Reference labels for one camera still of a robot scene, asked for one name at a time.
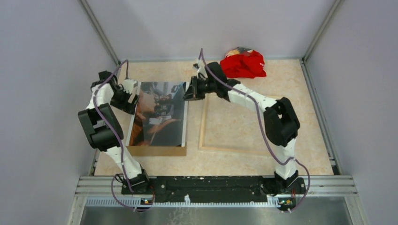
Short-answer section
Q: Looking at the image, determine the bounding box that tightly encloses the wooden picture frame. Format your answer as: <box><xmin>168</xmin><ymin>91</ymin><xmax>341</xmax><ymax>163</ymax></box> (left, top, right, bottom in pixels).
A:
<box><xmin>199</xmin><ymin>94</ymin><xmax>271</xmax><ymax>157</ymax></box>

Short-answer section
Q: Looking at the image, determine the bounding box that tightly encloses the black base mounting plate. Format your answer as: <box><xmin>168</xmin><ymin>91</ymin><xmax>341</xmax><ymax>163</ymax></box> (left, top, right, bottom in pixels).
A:
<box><xmin>133</xmin><ymin>176</ymin><xmax>306</xmax><ymax>203</ymax></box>

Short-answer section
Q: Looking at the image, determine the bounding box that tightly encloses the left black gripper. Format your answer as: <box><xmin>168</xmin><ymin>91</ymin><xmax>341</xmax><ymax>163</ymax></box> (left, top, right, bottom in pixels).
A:
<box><xmin>110</xmin><ymin>85</ymin><xmax>139</xmax><ymax>115</ymax></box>

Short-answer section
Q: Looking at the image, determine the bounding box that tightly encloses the brown cardboard backing board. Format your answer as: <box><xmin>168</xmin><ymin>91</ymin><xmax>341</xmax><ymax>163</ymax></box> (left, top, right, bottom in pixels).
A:
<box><xmin>126</xmin><ymin>82</ymin><xmax>190</xmax><ymax>157</ymax></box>

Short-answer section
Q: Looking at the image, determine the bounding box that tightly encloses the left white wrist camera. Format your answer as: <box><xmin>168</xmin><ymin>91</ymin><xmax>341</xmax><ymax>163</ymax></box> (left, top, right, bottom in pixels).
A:
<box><xmin>121</xmin><ymin>79</ymin><xmax>139</xmax><ymax>95</ymax></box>

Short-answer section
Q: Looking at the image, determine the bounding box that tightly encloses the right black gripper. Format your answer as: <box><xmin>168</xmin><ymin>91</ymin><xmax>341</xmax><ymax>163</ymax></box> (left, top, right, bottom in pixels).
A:
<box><xmin>182</xmin><ymin>76</ymin><xmax>217</xmax><ymax>102</ymax></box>

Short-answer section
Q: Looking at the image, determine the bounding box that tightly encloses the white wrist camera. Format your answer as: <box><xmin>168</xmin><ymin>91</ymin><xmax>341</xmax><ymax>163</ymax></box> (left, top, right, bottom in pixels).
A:
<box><xmin>193</xmin><ymin>59</ymin><xmax>208</xmax><ymax>81</ymax></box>
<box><xmin>121</xmin><ymin>79</ymin><xmax>139</xmax><ymax>95</ymax></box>

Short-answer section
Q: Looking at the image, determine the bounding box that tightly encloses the aluminium rail front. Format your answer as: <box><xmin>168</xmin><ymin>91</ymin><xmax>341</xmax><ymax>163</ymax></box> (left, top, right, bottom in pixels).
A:
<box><xmin>68</xmin><ymin>175</ymin><xmax>368</xmax><ymax>225</ymax></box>

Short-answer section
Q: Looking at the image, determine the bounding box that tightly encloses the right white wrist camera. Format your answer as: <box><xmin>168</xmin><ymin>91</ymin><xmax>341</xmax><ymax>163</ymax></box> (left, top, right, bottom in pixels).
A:
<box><xmin>193</xmin><ymin>59</ymin><xmax>208</xmax><ymax>81</ymax></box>

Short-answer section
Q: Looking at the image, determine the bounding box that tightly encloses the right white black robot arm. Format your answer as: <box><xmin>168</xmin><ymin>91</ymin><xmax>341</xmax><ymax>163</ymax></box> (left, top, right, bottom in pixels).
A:
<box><xmin>184</xmin><ymin>62</ymin><xmax>300</xmax><ymax>196</ymax></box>

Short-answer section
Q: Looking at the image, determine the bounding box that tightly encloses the red cloth bundle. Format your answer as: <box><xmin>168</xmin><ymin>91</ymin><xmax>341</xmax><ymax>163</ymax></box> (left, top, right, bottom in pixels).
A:
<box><xmin>220</xmin><ymin>47</ymin><xmax>267</xmax><ymax>79</ymax></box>

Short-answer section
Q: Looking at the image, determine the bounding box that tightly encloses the printed photo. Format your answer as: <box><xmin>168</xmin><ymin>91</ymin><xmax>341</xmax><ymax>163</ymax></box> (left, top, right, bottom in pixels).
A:
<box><xmin>126</xmin><ymin>82</ymin><xmax>190</xmax><ymax>148</ymax></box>

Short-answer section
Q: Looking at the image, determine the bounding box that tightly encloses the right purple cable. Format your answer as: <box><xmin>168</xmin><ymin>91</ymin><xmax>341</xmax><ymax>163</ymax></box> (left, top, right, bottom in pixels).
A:
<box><xmin>199</xmin><ymin>48</ymin><xmax>311</xmax><ymax>212</ymax></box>

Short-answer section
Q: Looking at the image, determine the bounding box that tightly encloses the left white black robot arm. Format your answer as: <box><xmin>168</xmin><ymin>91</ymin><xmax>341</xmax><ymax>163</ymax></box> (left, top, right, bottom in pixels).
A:
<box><xmin>78</xmin><ymin>71</ymin><xmax>151</xmax><ymax>195</ymax></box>

